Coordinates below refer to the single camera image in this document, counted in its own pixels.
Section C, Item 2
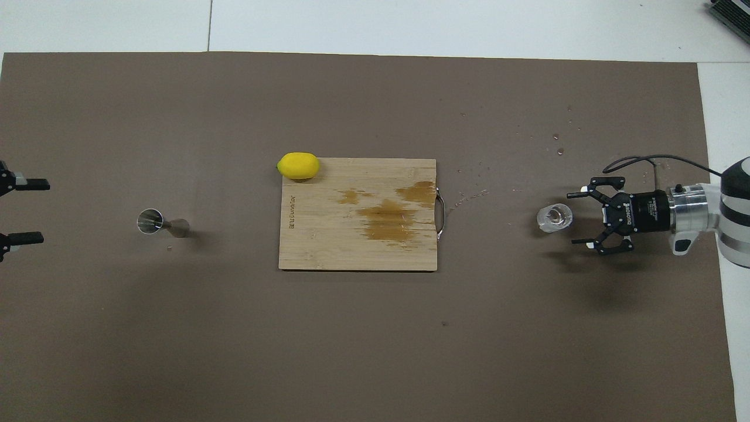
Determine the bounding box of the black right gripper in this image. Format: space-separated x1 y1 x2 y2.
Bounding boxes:
567 177 672 256

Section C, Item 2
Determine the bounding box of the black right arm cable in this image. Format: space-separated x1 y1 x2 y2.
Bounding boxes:
602 155 725 178

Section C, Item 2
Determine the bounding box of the small clear glass cup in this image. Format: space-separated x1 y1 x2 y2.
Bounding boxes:
537 203 574 234

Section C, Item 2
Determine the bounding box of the steel double jigger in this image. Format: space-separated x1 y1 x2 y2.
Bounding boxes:
137 209 190 238

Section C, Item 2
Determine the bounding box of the stained wooden cutting board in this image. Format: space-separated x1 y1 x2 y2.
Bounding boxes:
278 157 447 272

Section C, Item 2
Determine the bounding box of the yellow lemon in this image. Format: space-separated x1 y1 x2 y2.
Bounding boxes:
277 152 321 180

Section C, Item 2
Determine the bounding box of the grey ribbed device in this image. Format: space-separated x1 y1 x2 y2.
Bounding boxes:
706 0 750 43

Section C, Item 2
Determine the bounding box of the brown table mat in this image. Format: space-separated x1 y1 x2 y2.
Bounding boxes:
0 52 738 422

